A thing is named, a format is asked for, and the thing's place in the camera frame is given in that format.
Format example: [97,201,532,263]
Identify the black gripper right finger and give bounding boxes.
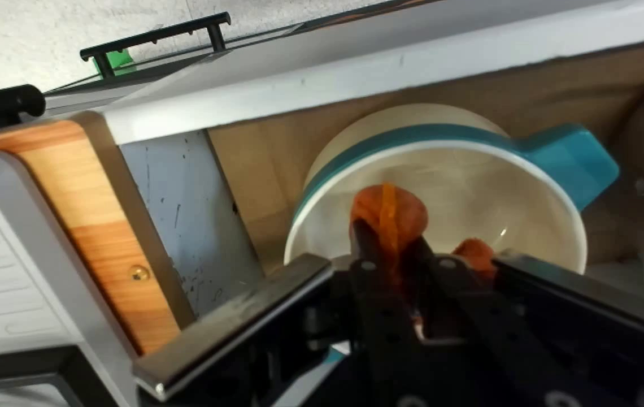
[409,235,564,407]

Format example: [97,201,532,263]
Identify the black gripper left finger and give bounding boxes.
[348,216,432,407]

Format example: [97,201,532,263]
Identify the orange animal plush toy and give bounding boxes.
[348,182,502,288]

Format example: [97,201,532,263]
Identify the white pot teal rim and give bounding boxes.
[282,103,623,279]

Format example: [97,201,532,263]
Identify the white toy sink unit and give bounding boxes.
[101,0,644,306]

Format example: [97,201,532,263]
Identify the white stove top black grates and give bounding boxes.
[0,149,141,407]

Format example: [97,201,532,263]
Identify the black green bracket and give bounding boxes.
[76,9,234,82]

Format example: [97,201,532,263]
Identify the black clamp handle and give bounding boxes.
[0,82,50,133]

